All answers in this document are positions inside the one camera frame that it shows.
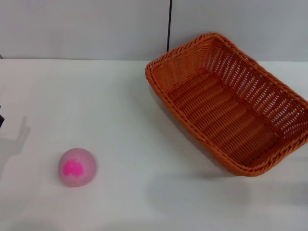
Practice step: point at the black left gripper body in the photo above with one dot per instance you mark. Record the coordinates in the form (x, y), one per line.
(1, 119)

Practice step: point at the pink toy peach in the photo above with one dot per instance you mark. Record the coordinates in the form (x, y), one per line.
(77, 173)

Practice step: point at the orange woven wicker basket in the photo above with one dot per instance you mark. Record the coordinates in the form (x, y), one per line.
(216, 108)

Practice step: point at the black vertical wall strip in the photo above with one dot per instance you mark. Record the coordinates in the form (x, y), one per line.
(169, 24)

